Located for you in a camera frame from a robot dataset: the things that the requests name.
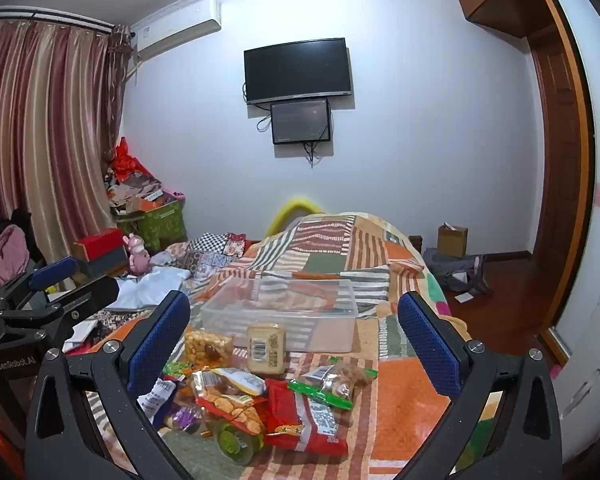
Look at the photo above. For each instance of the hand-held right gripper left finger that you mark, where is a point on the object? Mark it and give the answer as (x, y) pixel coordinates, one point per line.
(157, 345)

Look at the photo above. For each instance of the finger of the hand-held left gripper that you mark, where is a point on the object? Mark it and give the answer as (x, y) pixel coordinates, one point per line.
(85, 305)
(52, 272)

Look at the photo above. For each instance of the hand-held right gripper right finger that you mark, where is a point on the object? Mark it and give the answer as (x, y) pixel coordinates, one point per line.
(430, 345)

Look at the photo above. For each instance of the green jelly cup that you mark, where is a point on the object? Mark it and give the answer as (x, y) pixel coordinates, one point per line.
(235, 442)

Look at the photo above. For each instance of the clear plastic storage container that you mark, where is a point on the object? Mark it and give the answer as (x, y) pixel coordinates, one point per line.
(300, 315)

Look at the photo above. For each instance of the small green snack packet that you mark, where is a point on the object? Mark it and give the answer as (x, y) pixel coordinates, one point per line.
(175, 369)

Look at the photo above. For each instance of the pink garment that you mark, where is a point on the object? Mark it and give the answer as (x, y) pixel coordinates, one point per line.
(10, 255)

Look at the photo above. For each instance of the peanut brittle packet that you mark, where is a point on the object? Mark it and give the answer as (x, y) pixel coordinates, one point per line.
(207, 347)

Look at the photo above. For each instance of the red box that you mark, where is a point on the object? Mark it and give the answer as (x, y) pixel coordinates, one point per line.
(97, 244)

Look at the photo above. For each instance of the blue white snack packet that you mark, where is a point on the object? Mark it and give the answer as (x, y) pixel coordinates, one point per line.
(156, 400)

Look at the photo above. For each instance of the white cloth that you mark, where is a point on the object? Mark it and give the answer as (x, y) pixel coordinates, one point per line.
(150, 287)

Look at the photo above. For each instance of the white paper sheet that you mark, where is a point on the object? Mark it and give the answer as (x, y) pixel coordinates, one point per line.
(463, 297)

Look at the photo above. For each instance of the pink plush toy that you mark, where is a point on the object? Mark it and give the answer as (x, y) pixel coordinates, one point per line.
(139, 255)

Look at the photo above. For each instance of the purple snack packet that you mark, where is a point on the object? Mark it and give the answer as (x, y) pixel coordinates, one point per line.
(182, 417)

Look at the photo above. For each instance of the grey backpack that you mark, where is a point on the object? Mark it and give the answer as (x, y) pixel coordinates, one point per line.
(455, 270)

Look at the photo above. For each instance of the yellow white snack packet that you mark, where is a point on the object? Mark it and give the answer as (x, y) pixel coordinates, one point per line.
(242, 381)

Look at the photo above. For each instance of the orange cracker packet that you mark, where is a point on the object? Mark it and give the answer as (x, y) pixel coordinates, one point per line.
(230, 407)

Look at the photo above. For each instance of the small wooden nightstand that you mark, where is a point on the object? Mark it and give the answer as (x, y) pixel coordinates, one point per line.
(416, 244)

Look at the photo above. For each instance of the brown paper bag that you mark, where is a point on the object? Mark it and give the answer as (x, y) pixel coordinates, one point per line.
(452, 242)

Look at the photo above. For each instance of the green-edged clear nut packet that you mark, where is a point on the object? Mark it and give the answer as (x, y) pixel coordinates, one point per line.
(330, 382)

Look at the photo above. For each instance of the beige barcode snack packet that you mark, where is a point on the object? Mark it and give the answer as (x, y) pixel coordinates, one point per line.
(266, 350)

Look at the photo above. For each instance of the green bag with clutter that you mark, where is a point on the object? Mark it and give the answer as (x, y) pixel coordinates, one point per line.
(162, 225)

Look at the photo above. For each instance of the checkered cloth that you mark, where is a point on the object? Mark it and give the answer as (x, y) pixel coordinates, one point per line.
(215, 245)

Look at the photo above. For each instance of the pink slipper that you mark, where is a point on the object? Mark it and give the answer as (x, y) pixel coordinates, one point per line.
(555, 371)

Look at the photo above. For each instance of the patchwork blanket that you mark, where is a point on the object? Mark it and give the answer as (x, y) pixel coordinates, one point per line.
(340, 250)

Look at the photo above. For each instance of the red plastic bag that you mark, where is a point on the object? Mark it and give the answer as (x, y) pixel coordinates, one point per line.
(127, 160)

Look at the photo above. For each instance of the striped red beige curtains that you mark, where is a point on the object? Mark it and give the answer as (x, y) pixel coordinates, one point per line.
(40, 135)

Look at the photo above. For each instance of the red snack packet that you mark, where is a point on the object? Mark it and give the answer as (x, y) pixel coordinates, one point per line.
(305, 420)

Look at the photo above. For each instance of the white cabinet with stickers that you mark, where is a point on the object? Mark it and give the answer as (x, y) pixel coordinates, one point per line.
(587, 370)

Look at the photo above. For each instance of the yellow foam cushion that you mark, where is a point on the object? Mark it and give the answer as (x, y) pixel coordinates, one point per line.
(287, 210)

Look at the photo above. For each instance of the white air conditioner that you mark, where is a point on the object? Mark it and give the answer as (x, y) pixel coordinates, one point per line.
(177, 25)

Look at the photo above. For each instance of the curtain rail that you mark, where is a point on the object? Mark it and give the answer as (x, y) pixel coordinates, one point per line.
(50, 17)

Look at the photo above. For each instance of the small black wall monitor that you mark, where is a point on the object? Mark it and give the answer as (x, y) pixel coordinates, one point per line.
(300, 121)

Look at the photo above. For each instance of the wall-mounted black television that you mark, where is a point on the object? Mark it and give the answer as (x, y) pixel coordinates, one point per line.
(297, 70)

